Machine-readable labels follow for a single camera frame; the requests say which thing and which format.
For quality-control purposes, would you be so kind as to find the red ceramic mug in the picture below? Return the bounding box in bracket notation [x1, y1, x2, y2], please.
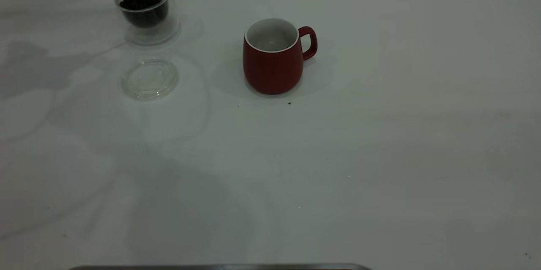
[243, 17, 318, 95]

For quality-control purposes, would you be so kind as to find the glass bowl of coffee beans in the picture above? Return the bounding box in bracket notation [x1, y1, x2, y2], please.
[115, 0, 180, 46]

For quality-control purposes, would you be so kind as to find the clear glass lid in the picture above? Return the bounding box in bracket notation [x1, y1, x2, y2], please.
[121, 58, 180, 101]

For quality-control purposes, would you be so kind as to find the dark coffee beans pile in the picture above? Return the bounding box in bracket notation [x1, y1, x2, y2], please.
[120, 0, 169, 29]

